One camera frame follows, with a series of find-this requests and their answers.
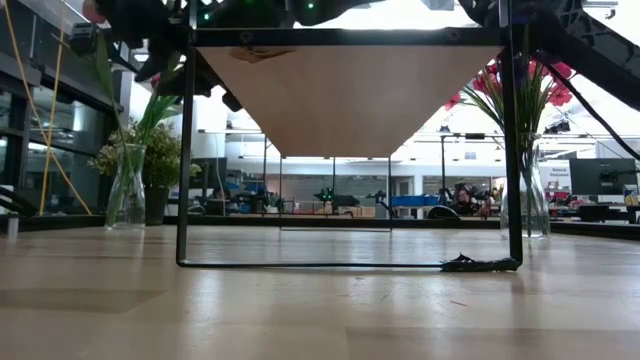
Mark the cardboard box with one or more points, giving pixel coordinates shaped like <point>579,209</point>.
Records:
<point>360,211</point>

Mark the white wall sign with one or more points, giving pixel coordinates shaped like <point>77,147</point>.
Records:
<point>559,175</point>

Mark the black pole rig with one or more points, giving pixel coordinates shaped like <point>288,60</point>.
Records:
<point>443,165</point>

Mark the black tape wad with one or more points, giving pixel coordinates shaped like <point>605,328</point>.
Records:
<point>475,265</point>

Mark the blue storage bin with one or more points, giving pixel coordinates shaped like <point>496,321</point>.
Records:
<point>415,200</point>

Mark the clear glass vase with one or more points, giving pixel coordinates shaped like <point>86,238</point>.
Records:
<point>125,210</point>
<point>532,215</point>

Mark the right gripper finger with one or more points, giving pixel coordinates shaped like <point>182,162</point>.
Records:
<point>220,82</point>
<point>190,84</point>

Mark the person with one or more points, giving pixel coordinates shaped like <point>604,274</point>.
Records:
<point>462,197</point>

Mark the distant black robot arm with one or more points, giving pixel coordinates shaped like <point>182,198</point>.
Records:
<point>330,197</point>

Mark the red artificial flower bunch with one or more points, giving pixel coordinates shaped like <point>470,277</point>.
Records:
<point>482,82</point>
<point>560,95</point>

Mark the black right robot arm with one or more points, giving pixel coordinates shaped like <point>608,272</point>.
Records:
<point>590,45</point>

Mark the pink artificial tulip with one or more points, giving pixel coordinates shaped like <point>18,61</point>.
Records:
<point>92,11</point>

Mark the black computer monitor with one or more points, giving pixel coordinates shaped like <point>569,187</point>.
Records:
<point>602,175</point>
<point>207,172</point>

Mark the black desk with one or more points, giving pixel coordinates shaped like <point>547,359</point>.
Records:
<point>600,212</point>

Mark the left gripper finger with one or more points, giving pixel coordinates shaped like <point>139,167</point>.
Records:
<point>155,62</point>

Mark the small white post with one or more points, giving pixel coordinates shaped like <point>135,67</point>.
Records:
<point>13,225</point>

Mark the potted green leafy plant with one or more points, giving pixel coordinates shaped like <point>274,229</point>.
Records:
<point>167,155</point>

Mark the black ceiling spotlight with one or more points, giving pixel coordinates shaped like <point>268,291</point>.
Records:
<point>557,127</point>

